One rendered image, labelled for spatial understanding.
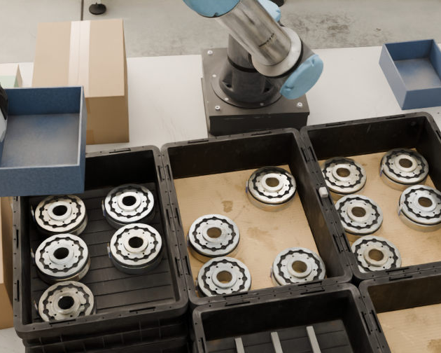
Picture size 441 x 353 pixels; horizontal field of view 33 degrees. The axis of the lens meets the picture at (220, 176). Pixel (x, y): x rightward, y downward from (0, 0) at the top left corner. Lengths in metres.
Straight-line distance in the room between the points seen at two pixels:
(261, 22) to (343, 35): 1.95
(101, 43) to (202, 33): 1.48
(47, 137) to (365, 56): 1.09
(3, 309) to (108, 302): 0.22
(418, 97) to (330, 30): 1.47
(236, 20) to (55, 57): 0.61
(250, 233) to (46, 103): 0.48
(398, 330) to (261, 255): 0.30
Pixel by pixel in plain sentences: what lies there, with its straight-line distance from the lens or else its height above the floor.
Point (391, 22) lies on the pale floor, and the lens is 3.54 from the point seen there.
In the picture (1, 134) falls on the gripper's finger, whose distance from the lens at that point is 1.28.
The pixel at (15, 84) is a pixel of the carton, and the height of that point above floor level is 0.75.
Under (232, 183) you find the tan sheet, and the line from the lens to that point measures 1.59.
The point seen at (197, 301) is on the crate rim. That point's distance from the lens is 1.30.
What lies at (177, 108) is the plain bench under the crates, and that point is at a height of 0.70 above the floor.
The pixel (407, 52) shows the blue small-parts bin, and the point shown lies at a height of 0.73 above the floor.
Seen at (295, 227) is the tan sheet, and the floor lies 0.83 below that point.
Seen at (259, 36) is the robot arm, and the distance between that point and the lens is 1.49.
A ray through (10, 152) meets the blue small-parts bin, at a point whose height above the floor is 1.08.
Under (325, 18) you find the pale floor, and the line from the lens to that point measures 3.49.
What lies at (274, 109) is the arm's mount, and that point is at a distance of 1.81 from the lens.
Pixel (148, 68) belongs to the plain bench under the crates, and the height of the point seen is 0.70.
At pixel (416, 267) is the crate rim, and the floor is 0.93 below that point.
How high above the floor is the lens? 2.03
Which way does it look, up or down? 48 degrees down
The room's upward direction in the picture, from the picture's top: 2 degrees clockwise
